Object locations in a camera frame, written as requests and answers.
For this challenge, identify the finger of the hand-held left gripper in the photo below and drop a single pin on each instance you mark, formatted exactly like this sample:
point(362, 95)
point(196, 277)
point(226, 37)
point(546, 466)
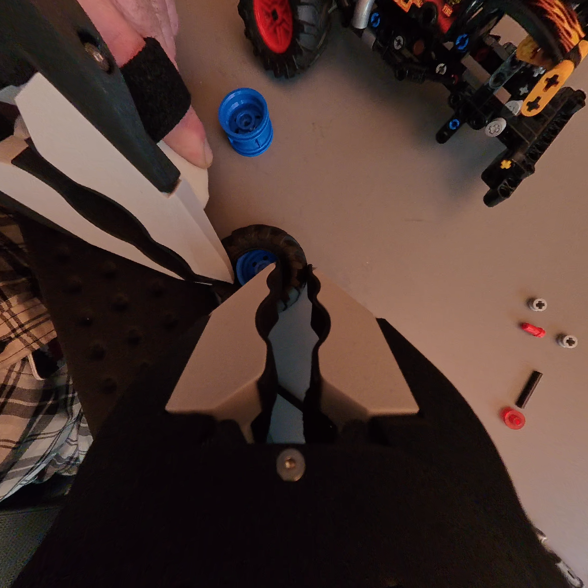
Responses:
point(82, 138)
point(46, 197)

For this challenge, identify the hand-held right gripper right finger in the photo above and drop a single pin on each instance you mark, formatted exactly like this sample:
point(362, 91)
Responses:
point(363, 358)

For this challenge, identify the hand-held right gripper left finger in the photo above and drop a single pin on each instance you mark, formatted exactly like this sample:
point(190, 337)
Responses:
point(225, 353)

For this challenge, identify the black toy wheel blue rim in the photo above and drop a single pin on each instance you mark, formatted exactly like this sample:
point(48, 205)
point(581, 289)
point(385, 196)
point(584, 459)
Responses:
point(285, 248)

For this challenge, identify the toy brick monster truck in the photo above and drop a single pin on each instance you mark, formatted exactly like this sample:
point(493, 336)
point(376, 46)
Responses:
point(537, 142)

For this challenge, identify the grey desk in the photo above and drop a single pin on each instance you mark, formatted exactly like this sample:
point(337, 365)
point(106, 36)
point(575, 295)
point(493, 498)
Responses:
point(390, 229)

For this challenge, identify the person's left hand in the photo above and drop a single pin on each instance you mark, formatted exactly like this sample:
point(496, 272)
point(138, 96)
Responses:
point(138, 18)

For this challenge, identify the red round stud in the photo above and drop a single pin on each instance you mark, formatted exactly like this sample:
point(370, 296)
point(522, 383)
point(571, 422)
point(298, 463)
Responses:
point(512, 418)

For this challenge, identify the short black axle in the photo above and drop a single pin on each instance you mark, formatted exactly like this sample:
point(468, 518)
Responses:
point(528, 389)

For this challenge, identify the small red pin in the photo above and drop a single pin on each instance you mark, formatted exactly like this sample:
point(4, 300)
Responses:
point(533, 330)

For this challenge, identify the small grey bushing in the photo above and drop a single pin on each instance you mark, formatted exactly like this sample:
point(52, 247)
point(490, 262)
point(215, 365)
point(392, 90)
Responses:
point(537, 304)
point(567, 341)

